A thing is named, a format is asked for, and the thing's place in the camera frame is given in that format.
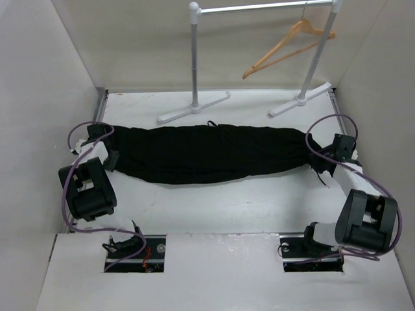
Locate wooden clothes hanger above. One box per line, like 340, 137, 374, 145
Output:
242, 16, 324, 80

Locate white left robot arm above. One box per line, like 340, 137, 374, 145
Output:
58, 121, 147, 260

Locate black trousers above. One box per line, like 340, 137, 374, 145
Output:
105, 124, 321, 185

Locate white clothes rack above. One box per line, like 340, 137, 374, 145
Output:
156, 0, 344, 126

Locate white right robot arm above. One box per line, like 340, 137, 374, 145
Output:
300, 133, 400, 257

